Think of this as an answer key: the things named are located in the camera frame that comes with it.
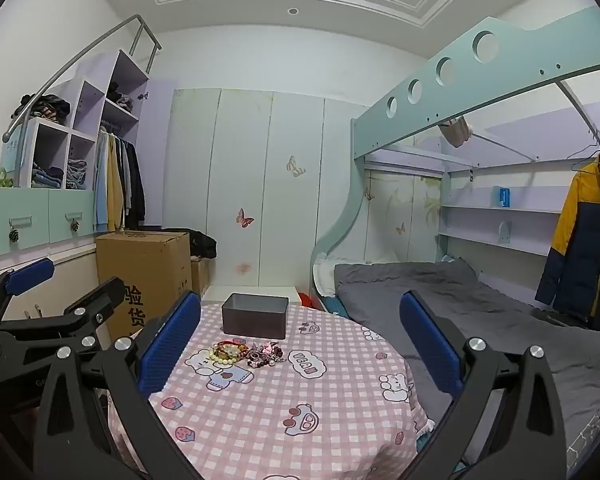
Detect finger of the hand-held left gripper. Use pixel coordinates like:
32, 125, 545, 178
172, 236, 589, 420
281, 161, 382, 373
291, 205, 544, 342
0, 277, 127, 361
0, 257, 56, 321

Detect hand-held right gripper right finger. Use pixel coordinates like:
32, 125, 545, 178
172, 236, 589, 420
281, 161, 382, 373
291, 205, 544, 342
399, 290, 567, 480

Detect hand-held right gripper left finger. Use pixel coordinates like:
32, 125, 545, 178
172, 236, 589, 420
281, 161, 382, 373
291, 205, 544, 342
32, 290, 203, 480

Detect beige bead bracelet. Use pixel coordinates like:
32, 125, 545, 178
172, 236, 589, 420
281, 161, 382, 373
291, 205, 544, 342
209, 345, 246, 363

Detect grey metal tin box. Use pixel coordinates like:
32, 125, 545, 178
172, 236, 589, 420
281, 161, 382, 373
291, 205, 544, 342
221, 294, 289, 340

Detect cream curved cabinet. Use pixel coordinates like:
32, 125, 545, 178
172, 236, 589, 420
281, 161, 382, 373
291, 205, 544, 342
0, 245, 112, 341

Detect large cardboard box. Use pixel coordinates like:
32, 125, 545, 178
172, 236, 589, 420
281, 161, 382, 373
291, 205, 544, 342
96, 231, 193, 341

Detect grey blanket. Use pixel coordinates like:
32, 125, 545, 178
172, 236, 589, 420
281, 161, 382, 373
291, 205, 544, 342
334, 257, 600, 441

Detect teal drawer cabinet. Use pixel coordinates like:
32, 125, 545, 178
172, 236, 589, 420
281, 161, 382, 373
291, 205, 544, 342
0, 187, 98, 261

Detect small cardboard box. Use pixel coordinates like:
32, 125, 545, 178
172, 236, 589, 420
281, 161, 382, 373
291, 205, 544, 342
190, 257, 211, 301

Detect folded dark jeans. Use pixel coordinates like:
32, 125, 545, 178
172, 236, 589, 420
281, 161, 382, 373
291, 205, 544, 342
32, 162, 63, 188

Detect black bag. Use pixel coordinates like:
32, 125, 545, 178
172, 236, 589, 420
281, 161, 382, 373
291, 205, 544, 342
187, 229, 218, 261

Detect white board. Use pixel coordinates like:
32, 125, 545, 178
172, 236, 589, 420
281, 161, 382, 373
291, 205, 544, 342
202, 285, 301, 306

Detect folded light jeans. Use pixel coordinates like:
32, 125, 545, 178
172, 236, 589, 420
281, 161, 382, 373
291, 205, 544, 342
66, 159, 88, 190

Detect row of hanging clothes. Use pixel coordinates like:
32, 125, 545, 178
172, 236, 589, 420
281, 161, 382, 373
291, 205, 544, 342
94, 130, 146, 233

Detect pink checkered cartoon tablecloth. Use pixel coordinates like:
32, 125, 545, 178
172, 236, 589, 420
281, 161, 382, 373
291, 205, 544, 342
107, 302, 433, 480

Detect white pillow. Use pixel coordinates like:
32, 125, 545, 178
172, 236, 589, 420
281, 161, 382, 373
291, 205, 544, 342
314, 255, 341, 296

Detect dark clothes pile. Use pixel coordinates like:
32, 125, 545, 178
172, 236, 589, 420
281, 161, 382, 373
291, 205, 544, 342
15, 94, 71, 123

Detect yellow and navy jacket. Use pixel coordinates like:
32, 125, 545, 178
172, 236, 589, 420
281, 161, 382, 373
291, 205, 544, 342
535, 152, 600, 333

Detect white wardrobe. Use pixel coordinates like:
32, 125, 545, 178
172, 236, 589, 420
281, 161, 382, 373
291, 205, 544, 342
162, 87, 371, 291

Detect folded dark clothes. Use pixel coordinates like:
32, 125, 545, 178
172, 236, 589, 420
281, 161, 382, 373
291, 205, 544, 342
105, 82, 133, 111

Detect beige hanging bag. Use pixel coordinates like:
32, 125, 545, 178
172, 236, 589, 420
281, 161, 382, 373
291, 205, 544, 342
440, 116, 473, 148

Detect lilac stepped shelf unit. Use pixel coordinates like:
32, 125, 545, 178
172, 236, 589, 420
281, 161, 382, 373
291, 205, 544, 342
22, 50, 151, 191

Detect grey metal handrail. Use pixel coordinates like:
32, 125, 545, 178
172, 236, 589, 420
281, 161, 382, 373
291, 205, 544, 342
2, 15, 162, 143

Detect blue clothes hanger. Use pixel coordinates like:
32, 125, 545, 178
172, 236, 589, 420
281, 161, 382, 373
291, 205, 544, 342
570, 144, 600, 172

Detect lilac wall shelves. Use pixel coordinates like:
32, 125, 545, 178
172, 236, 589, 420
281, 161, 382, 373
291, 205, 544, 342
437, 150, 581, 257

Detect teal bunk bed frame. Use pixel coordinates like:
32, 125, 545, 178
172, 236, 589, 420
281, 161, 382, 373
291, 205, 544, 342
312, 16, 600, 311

